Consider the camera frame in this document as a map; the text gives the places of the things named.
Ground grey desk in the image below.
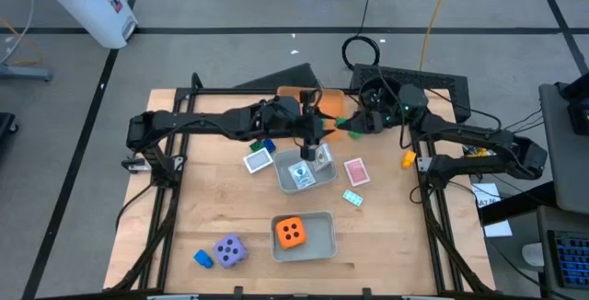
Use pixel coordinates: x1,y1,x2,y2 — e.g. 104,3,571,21
537,81,589,216

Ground black round bucket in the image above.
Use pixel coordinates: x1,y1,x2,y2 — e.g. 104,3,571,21
358,75,411,117

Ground grey stand base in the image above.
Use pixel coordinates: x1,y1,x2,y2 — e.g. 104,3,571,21
0,63,52,83

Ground grey floor cable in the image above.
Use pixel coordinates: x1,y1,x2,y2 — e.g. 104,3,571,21
0,0,37,64

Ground white paper sheet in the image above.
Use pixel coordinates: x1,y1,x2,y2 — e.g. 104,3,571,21
471,182,514,239

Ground orange translucent plastic bin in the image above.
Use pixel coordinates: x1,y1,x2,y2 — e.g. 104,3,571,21
277,86,346,143

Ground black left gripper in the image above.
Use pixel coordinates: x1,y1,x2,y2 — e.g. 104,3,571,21
264,88,338,162

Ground black floor item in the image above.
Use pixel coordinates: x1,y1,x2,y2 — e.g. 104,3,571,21
0,111,19,141

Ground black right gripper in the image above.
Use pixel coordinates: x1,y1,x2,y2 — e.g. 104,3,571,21
347,106,402,136

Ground black coiled floor cable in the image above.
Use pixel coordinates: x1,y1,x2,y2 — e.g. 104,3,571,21
341,0,382,72

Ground yellow cable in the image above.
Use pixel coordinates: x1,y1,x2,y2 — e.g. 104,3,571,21
419,0,456,72

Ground grey side table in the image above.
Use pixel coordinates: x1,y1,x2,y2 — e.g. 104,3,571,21
536,205,589,300

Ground black desk monitor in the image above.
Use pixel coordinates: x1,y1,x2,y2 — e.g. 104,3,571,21
563,72,589,136

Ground black base cable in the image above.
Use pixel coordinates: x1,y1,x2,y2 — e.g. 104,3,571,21
114,180,157,233

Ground small teal card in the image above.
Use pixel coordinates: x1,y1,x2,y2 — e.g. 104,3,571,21
341,189,364,208

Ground black aluminium table frame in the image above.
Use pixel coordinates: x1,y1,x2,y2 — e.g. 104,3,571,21
110,72,497,294

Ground orange foam die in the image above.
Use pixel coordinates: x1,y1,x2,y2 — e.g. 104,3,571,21
274,216,307,250

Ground black flat panel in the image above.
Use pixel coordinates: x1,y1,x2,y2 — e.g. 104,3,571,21
233,63,322,90

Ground pink playing card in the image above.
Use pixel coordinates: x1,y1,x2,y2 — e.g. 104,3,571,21
342,156,372,188

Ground black vented computer case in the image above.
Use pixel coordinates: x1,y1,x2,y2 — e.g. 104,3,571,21
350,63,471,125

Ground purple foam die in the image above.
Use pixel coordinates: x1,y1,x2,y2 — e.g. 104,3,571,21
213,234,248,270

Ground blue white card box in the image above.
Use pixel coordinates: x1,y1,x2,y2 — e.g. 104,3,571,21
287,160,318,190

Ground white computer mouse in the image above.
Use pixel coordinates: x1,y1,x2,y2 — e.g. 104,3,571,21
522,242,547,269

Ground white trash bin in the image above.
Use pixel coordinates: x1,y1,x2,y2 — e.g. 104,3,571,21
34,0,139,51

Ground black bar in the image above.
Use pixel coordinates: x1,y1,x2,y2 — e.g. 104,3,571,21
478,180,558,227

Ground grey plastic bin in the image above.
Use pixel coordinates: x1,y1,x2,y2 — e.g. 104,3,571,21
270,211,339,263
273,145,340,195

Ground colourful keyboard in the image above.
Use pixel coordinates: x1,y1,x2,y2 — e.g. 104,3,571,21
547,229,589,291

